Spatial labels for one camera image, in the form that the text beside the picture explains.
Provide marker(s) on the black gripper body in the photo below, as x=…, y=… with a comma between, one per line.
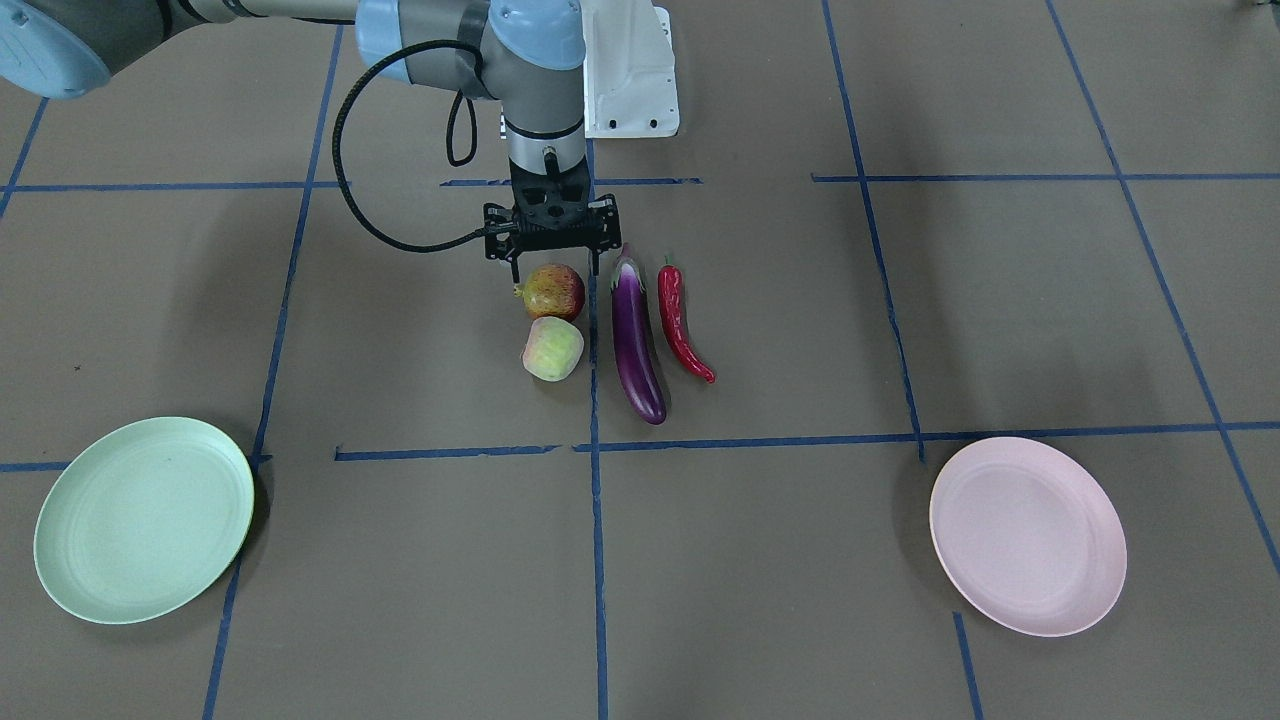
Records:
x=498, y=222

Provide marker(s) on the green pink peach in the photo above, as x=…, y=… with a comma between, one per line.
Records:
x=553, y=349

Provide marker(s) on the purple eggplant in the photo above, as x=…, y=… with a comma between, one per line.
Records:
x=631, y=340

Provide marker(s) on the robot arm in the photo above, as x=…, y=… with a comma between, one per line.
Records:
x=259, y=94

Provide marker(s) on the red chili pepper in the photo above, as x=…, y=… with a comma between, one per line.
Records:
x=672, y=316

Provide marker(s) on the light green plate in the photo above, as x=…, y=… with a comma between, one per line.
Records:
x=143, y=521

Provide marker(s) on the pink plate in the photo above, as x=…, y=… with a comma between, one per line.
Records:
x=1028, y=537

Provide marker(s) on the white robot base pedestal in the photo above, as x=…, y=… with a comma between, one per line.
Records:
x=607, y=67

